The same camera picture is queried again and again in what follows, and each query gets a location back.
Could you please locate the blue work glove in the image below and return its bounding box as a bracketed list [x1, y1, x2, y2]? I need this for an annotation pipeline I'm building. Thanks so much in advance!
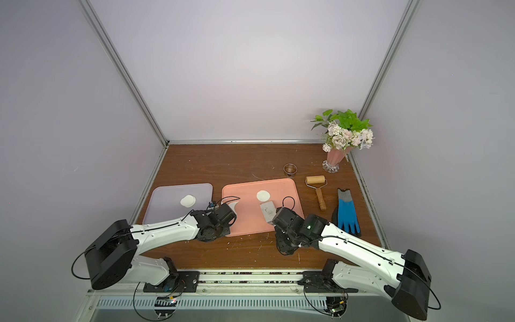
[332, 189, 362, 237]

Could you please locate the pink silicone mat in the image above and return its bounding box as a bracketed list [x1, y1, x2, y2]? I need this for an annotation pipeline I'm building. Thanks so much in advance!
[222, 178, 304, 237]

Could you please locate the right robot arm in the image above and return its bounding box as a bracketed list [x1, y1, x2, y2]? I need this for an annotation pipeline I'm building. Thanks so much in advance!
[263, 207, 432, 321]

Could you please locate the small dough piece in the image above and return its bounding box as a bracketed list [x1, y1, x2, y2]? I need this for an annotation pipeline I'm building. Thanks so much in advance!
[256, 190, 271, 203]

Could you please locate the wooden rolling pin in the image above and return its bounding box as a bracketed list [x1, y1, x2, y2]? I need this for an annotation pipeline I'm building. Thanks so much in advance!
[305, 175, 327, 211]

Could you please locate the artificial flower bouquet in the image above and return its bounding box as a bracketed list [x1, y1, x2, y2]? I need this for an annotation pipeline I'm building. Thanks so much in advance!
[311, 109, 374, 152]

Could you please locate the large dough ball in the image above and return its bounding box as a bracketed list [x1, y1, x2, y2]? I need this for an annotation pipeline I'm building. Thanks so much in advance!
[180, 195, 197, 208]

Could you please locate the purple silicone mat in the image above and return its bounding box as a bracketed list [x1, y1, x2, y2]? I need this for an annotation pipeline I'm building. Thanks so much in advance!
[143, 183, 213, 224]

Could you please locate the pink glass vase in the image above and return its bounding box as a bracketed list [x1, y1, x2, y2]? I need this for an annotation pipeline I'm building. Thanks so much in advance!
[323, 147, 353, 174]

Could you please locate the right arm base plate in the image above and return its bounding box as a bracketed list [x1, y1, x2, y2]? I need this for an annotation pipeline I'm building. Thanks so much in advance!
[297, 271, 359, 293]

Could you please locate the black handled metal scraper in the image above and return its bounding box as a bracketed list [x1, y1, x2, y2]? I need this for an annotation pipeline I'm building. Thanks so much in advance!
[260, 201, 277, 225]

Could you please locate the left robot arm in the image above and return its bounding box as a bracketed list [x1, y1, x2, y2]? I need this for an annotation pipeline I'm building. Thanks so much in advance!
[84, 204, 237, 292]

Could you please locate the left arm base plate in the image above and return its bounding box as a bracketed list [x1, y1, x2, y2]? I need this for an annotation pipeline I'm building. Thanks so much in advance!
[143, 270, 200, 293]

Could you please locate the aluminium frame rail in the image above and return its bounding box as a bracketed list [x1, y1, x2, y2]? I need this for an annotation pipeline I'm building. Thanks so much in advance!
[87, 262, 406, 296]

